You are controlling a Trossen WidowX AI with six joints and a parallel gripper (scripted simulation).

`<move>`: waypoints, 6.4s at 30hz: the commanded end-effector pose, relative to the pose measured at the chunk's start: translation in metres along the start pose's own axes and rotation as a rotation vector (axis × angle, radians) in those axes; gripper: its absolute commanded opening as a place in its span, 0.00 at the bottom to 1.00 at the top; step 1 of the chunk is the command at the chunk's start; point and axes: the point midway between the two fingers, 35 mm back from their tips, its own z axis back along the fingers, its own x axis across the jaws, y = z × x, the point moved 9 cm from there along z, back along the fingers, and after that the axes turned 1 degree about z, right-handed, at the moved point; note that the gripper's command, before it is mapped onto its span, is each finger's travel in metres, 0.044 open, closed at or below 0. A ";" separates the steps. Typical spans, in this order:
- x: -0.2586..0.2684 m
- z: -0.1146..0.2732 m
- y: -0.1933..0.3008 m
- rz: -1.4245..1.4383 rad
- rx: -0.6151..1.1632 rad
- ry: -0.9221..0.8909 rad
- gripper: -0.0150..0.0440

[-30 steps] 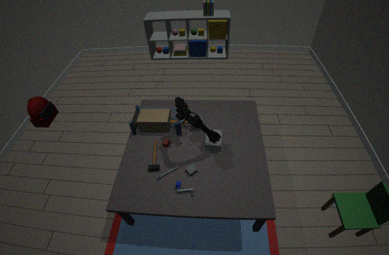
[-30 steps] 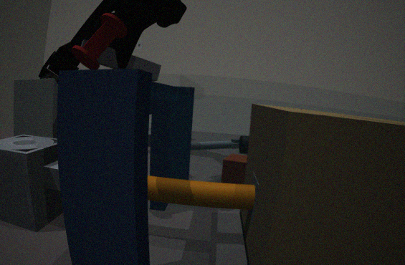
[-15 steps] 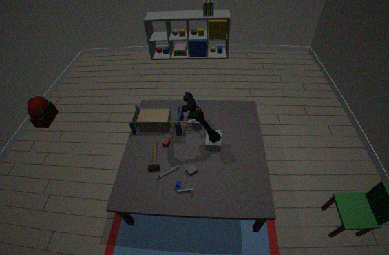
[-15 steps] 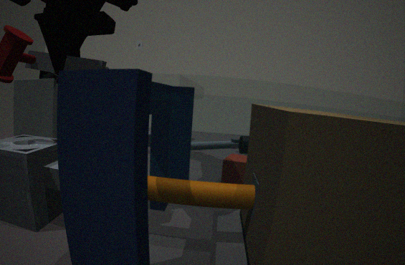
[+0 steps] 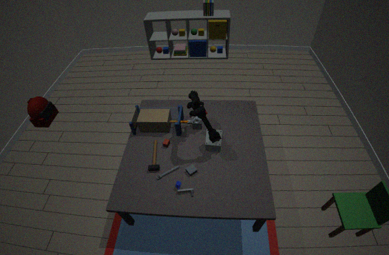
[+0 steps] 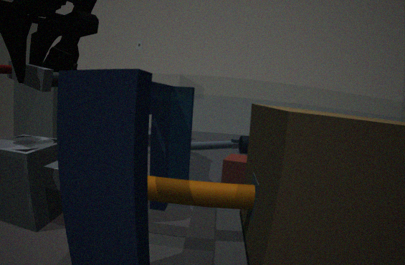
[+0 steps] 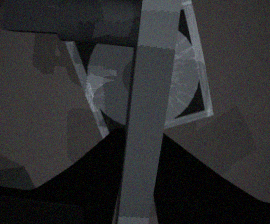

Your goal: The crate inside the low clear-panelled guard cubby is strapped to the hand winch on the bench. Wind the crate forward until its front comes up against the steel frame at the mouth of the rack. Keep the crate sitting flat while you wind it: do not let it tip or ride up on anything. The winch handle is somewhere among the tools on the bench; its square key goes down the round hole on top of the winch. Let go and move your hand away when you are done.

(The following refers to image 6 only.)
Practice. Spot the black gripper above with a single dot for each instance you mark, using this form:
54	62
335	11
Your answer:
15	25

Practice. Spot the grey crank handle with red grip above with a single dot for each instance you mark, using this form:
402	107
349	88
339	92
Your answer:
39	78

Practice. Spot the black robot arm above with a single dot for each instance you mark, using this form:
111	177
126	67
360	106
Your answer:
64	55

